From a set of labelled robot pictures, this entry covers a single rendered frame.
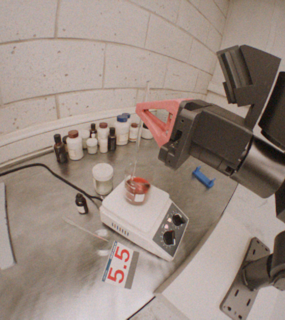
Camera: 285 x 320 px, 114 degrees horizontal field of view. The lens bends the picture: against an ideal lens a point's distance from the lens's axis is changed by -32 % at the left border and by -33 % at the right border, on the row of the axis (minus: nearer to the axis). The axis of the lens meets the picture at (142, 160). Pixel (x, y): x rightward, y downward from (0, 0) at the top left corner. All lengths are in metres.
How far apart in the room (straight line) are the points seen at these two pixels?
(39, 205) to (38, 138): 0.29
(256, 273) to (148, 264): 0.23
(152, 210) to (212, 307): 0.23
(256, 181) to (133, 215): 0.23
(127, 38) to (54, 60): 0.35
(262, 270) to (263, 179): 0.20
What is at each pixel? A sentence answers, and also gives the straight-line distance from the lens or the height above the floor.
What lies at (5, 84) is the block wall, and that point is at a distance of 0.63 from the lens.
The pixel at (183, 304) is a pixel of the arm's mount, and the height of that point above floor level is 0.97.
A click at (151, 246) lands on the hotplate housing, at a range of 0.31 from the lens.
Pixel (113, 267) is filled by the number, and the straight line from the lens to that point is 0.31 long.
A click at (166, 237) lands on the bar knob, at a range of 0.32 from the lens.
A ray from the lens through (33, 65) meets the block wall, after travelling 0.62.
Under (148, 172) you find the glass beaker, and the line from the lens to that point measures 0.29.
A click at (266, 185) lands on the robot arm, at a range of 0.16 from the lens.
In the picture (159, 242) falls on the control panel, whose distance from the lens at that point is 0.31.
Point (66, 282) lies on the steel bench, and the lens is 0.36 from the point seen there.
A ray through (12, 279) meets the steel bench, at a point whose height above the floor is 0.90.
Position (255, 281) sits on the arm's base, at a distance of 0.34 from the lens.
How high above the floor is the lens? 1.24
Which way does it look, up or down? 37 degrees down
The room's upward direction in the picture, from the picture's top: 11 degrees clockwise
